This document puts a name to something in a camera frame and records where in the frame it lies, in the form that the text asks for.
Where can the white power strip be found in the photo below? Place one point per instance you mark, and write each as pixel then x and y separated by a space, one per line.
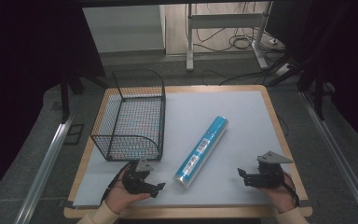
pixel 284 69

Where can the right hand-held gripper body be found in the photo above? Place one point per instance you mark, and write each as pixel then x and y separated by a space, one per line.
pixel 268 179

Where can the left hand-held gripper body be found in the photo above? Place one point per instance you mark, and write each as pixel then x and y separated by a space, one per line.
pixel 136 182

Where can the white metal desk frame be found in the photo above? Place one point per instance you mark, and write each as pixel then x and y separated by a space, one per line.
pixel 227 21

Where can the black metal stand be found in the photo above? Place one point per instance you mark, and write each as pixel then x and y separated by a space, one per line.
pixel 64 99
pixel 318 93

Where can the black floor plate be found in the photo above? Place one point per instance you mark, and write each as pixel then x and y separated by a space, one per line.
pixel 74 134

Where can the person's right hand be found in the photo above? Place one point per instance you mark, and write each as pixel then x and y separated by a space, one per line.
pixel 282 197

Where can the dark curtain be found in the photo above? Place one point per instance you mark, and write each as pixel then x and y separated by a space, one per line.
pixel 28 62
pixel 348 56

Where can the blue wrapped roll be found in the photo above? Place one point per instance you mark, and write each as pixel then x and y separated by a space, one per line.
pixel 200 152

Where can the person's left hand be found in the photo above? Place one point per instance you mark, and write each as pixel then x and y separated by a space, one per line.
pixel 119 196

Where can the aluminium floor rail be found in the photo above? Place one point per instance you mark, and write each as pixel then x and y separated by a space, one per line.
pixel 43 168
pixel 338 155

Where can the light grey table mat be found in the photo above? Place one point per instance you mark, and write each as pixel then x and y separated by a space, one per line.
pixel 245 130

